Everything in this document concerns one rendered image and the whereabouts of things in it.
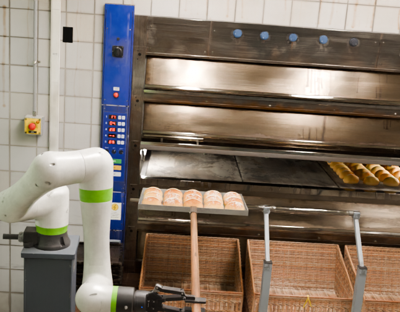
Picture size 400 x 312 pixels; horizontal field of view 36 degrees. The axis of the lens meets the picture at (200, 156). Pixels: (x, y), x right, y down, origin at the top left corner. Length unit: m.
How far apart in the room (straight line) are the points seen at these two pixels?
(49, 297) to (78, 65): 1.44
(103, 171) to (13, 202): 0.38
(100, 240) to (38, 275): 0.45
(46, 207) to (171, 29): 1.44
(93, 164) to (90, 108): 1.47
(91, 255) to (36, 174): 0.36
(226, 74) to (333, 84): 0.61
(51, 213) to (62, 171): 0.45
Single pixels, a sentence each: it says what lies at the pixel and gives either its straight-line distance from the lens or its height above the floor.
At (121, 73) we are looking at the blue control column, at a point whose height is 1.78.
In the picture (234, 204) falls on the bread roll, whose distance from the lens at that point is 3.06.
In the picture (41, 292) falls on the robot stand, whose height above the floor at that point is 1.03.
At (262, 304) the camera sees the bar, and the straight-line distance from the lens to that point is 3.20.
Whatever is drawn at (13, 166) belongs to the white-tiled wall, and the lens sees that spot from 3.68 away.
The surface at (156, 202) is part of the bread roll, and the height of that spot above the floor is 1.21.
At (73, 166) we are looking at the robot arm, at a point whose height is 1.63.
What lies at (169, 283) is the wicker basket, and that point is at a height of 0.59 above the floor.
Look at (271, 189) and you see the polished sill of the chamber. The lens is 3.61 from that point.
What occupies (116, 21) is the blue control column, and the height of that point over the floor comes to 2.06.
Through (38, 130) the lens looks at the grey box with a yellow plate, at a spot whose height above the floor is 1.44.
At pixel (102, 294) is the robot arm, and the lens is 2.07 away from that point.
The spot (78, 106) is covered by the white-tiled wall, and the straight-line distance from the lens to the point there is 3.52.
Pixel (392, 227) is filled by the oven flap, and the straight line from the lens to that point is 3.84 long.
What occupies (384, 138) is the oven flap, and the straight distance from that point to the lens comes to 3.67.
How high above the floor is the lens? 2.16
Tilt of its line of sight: 14 degrees down
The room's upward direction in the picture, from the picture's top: 4 degrees clockwise
